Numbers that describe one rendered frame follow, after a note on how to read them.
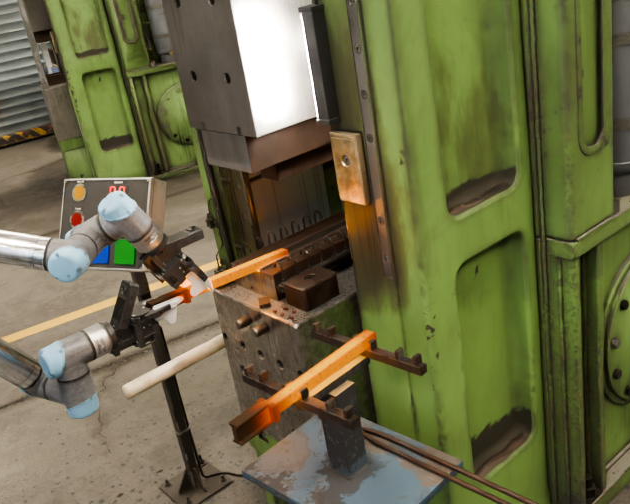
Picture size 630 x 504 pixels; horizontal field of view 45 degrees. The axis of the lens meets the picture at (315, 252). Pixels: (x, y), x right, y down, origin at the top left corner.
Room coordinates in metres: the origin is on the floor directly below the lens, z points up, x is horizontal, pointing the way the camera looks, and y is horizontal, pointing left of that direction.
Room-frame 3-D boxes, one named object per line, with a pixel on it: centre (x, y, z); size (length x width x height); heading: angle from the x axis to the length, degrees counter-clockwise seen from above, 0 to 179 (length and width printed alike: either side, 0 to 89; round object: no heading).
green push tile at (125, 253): (2.14, 0.55, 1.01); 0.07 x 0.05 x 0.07; 62
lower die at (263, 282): (2.03, 0.01, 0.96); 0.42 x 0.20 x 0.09; 127
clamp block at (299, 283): (1.80, 0.02, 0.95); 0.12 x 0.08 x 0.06; 127
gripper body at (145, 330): (1.65, 0.47, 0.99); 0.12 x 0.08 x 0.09; 127
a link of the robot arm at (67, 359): (1.56, 0.60, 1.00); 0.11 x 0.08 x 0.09; 127
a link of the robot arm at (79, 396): (1.57, 0.61, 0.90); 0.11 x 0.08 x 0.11; 54
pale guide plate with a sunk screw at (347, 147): (1.73, -0.12, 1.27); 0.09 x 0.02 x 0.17; 37
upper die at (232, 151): (2.03, 0.01, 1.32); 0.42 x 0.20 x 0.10; 127
